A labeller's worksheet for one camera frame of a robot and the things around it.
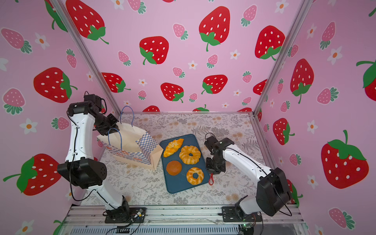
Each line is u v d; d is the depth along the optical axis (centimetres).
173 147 96
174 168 86
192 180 84
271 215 42
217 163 67
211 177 76
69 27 74
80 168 45
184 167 90
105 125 66
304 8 69
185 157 91
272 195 41
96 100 63
